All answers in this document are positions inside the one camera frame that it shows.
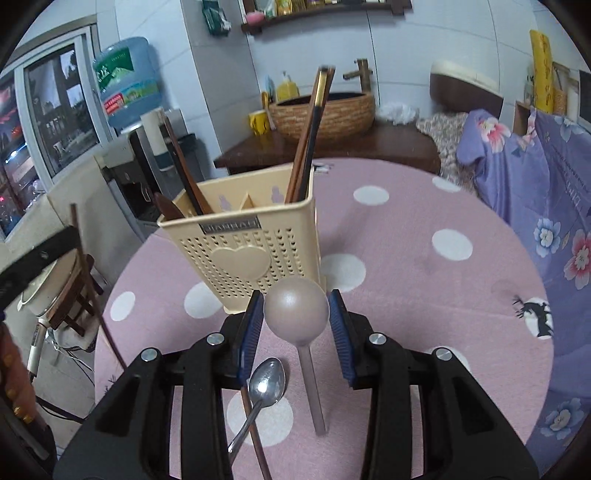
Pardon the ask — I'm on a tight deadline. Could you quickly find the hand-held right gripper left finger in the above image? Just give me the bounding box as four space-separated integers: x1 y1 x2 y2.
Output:
54 290 265 480

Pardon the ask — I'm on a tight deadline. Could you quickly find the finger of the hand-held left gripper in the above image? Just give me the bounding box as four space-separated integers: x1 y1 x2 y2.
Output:
0 225 84 308

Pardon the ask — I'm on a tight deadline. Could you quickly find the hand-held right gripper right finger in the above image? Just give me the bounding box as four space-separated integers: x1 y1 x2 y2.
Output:
329 289 539 480

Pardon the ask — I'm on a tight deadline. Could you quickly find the grey round soup ladle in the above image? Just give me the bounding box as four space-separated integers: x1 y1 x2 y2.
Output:
263 277 330 435

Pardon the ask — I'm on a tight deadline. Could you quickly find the beige plastic utensil holder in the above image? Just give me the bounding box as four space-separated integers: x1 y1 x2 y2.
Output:
157 179 327 315

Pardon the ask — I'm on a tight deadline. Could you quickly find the brown wooden chopstick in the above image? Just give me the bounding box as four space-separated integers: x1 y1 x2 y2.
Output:
69 203 127 370
240 387 273 480
291 65 337 204
284 67 326 204

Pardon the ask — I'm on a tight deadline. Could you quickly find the white electric pot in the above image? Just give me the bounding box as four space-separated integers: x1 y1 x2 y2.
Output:
18 251 79 317

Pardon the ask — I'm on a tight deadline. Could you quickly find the metal spoon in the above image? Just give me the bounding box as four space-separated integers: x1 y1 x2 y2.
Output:
227 357 287 465

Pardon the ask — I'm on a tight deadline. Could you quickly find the wooden chair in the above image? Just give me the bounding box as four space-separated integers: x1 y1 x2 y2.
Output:
46 251 106 339

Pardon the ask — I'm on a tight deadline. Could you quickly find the grey water dispenser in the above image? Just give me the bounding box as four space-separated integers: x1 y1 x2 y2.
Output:
95 108 208 241

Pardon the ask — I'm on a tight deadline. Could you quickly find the window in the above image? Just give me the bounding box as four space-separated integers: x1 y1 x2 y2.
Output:
0 25 116 241

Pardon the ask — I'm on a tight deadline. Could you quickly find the short wooden spoon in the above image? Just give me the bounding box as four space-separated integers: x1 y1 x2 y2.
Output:
154 191 185 221

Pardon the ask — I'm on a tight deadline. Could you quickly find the dark wooden vanity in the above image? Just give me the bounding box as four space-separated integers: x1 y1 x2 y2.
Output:
213 121 441 175

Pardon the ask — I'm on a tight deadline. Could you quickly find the blue water jug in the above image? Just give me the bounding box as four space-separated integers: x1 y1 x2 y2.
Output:
92 37 163 130

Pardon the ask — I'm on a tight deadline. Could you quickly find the yellow mug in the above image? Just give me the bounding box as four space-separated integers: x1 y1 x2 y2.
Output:
249 110 273 136

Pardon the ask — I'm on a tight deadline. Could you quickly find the woven brown sink basin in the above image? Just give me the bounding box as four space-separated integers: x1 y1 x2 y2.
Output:
269 91 376 145

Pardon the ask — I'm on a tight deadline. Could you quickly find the black chopstick gold band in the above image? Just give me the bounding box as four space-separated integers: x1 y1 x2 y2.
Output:
295 67 331 202

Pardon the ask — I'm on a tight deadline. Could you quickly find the beige lace cloth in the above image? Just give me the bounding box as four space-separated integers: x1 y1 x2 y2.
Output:
417 112 481 195

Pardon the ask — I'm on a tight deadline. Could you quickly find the white mesh bath pouf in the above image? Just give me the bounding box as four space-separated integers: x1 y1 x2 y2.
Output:
378 102 419 126

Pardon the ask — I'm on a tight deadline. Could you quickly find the purple floral sheet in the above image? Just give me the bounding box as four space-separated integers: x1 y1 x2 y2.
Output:
457 108 591 472

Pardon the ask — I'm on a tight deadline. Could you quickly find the yellow soap dispenser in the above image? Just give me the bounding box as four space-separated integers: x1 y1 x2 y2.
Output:
276 71 301 103

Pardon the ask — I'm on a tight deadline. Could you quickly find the bronze bamboo faucet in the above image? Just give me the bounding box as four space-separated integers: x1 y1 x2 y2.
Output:
342 58 370 93

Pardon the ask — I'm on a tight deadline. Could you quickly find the brown appliance cream lid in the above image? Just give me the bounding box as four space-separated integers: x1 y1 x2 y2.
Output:
429 60 505 116

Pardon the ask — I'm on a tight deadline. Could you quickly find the green hanging packet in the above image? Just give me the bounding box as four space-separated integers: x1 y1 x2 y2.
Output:
202 0 230 36

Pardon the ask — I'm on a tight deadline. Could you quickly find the wooden framed mirror shelf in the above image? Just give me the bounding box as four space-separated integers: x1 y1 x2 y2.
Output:
240 0 413 34

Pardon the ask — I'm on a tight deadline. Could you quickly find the yellow patterned roll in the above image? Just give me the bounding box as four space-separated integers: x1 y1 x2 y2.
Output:
529 30 555 114

